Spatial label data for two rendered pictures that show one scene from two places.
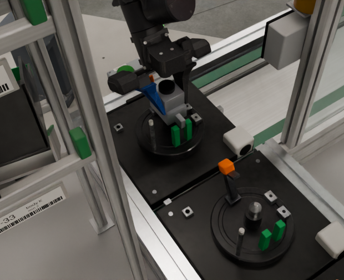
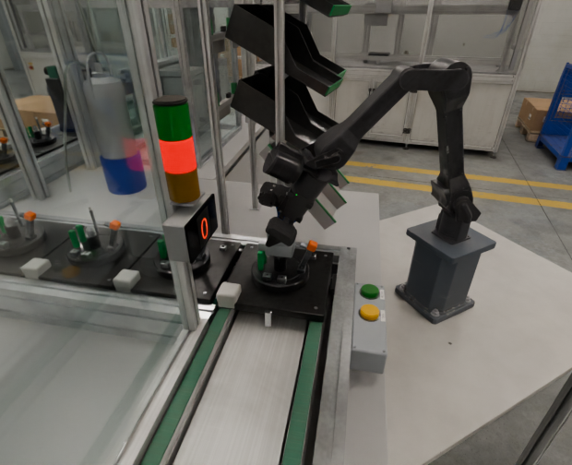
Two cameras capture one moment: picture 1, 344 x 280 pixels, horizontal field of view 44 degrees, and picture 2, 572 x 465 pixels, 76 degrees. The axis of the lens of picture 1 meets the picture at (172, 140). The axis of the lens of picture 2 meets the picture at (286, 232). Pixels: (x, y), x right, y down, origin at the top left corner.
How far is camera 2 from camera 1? 1.16 m
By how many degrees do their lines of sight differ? 86
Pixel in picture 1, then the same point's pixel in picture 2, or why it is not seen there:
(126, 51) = (447, 364)
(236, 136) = (230, 287)
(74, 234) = not seen: hidden behind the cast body
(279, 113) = (226, 371)
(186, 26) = not seen: outside the picture
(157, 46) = (282, 189)
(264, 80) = (269, 399)
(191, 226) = (216, 246)
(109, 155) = (212, 115)
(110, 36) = (490, 369)
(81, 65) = (207, 60)
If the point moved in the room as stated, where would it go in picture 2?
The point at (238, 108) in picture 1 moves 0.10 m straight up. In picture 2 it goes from (266, 350) to (264, 315)
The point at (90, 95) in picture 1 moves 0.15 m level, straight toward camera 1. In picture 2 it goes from (208, 77) to (160, 72)
